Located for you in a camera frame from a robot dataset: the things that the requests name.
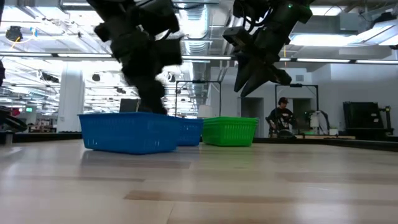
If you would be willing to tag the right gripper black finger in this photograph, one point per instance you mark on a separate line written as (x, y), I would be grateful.
(264, 79)
(245, 70)

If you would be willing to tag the long ceiling light strip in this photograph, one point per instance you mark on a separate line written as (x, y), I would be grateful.
(84, 55)

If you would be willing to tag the white draped object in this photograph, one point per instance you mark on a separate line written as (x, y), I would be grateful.
(318, 121)

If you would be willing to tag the blue plastic basket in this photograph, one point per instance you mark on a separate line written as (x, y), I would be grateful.
(124, 133)
(191, 132)

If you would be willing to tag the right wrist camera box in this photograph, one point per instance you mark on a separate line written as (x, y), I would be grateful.
(236, 35)

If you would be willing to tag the black monitor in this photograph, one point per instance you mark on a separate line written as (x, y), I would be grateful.
(129, 105)

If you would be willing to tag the white pillar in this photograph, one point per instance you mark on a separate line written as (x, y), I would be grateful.
(71, 99)

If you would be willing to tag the black metal table frame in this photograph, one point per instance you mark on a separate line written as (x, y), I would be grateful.
(357, 143)

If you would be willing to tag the black metal frame stand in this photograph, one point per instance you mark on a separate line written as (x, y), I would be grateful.
(199, 81)
(295, 85)

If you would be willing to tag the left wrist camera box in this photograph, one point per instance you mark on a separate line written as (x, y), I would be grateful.
(158, 15)

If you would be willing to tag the person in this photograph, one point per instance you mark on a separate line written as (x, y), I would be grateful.
(281, 118)

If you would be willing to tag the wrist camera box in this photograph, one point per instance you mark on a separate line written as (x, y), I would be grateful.
(236, 35)
(158, 15)

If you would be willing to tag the silver round ventilation duct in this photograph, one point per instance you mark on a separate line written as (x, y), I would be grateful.
(196, 21)

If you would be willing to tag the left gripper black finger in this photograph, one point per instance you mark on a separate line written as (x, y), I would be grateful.
(144, 90)
(159, 90)

